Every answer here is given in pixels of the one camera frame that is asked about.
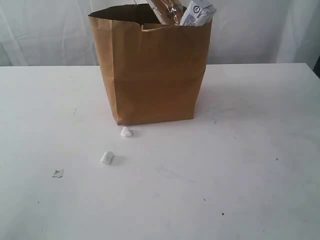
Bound spaghetti pack black ends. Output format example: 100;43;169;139
146;0;187;26

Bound brown paper bag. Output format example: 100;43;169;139
88;3;212;126

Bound small blue white milk carton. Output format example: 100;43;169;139
179;0;217;27

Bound white foam peanut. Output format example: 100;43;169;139
120;126;133;138
100;151;114;165

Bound chipped spot paint flake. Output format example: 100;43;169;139
52;169;64;179

